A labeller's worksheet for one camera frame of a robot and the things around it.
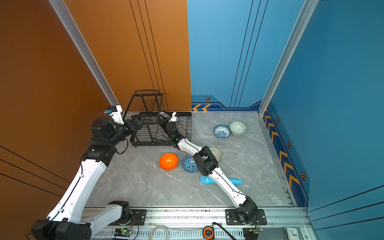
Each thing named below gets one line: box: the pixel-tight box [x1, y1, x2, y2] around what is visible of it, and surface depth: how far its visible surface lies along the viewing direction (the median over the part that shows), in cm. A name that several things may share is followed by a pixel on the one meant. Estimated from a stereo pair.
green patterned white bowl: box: [229, 121, 247, 136], surface depth 110 cm
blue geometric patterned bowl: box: [181, 155, 199, 173], surface depth 91 cm
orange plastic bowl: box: [159, 152, 179, 171], surface depth 91 cm
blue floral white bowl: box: [214, 125, 231, 139], surface depth 107 cm
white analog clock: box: [283, 227, 304, 240], surface depth 69 cm
